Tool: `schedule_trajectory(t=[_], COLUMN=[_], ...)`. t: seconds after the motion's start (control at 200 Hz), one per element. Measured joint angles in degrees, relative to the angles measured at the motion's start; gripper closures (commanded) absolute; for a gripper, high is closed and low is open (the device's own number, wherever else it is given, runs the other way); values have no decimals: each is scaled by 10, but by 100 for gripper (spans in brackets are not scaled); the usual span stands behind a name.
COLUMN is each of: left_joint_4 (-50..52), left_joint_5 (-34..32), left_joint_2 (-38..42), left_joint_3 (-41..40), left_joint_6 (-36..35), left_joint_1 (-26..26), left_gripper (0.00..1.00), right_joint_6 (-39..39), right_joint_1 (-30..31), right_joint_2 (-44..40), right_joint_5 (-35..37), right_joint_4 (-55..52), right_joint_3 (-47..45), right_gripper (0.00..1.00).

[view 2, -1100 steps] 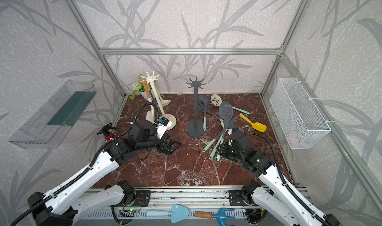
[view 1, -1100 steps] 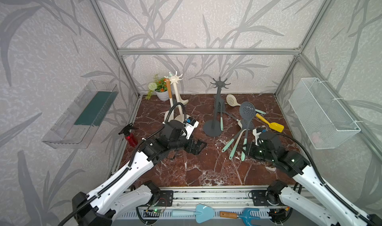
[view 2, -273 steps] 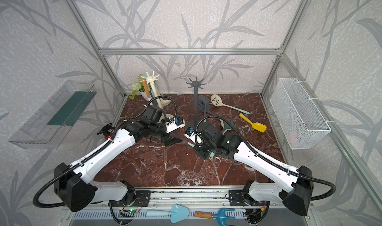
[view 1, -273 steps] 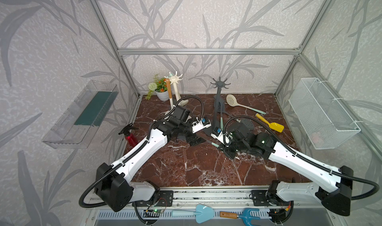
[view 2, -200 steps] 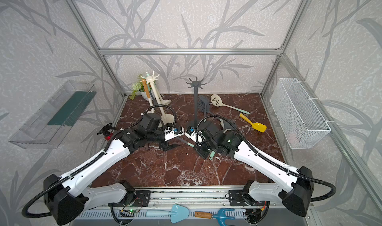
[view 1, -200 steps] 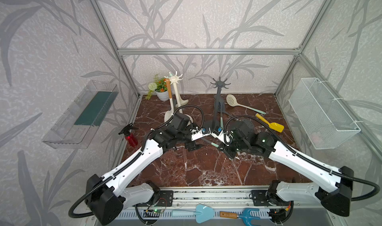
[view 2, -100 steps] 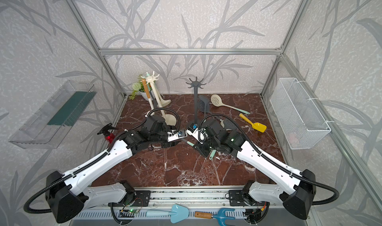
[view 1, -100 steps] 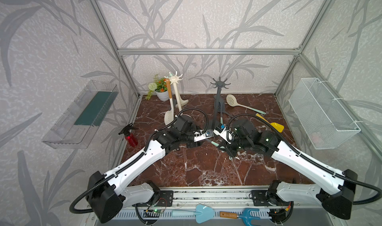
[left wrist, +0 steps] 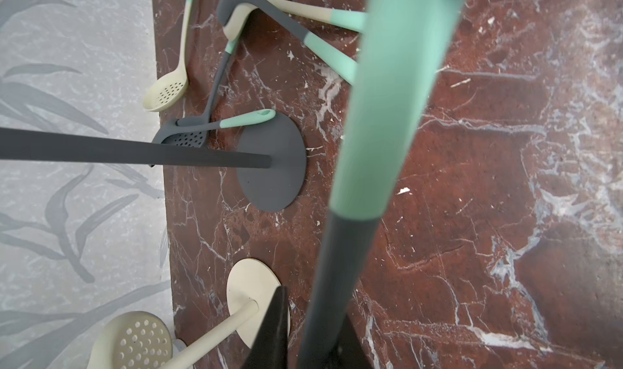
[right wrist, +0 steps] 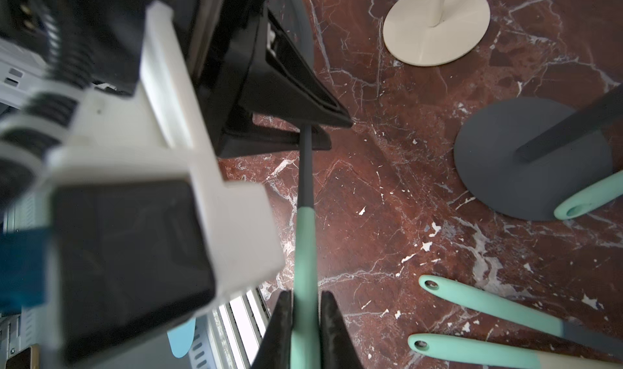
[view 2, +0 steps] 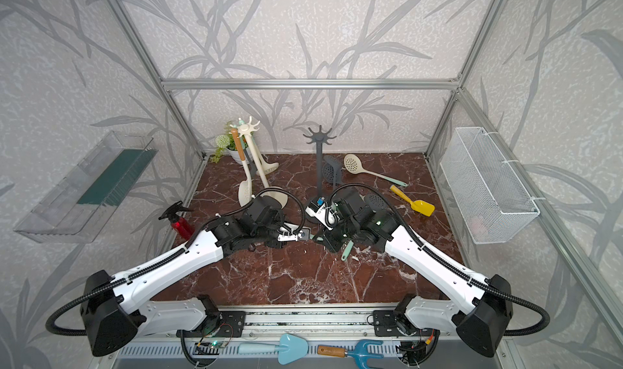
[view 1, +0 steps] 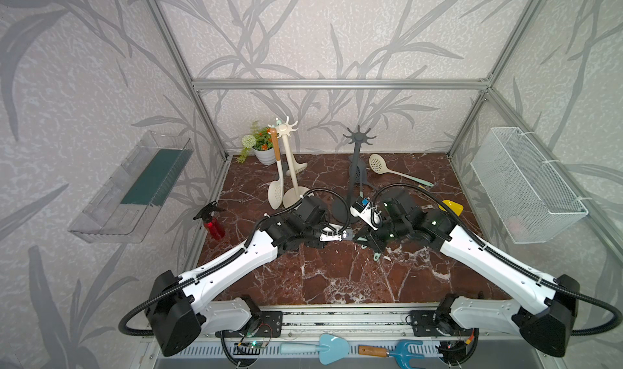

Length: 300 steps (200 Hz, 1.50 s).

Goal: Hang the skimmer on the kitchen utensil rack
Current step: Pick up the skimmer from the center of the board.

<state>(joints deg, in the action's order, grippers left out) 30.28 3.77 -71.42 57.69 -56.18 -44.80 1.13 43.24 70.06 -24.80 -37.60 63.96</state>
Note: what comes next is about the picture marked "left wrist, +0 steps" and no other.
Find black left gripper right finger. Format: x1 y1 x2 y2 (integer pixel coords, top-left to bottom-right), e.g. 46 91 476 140
335 316 373 369

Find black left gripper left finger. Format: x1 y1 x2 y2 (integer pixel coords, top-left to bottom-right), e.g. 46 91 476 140
242 286 289 369

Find cream skimmer Royalstar mint handle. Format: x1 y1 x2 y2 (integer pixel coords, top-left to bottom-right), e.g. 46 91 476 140
87 311 173 369

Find grey slotted spatula mint handle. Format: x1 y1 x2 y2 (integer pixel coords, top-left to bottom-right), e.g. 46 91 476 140
152 109 277 148

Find large grey skimmer mint handle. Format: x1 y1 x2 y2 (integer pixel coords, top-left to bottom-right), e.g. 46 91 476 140
216 0 357 84

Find cream utensil rack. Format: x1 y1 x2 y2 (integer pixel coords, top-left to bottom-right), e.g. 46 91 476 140
163 258 285 368

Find dark grey utensil rack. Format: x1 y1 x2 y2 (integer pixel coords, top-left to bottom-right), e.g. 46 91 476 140
1 113 307 213

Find grey skimmer all grey handle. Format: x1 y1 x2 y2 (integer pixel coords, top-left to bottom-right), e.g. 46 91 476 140
176 39 238 127

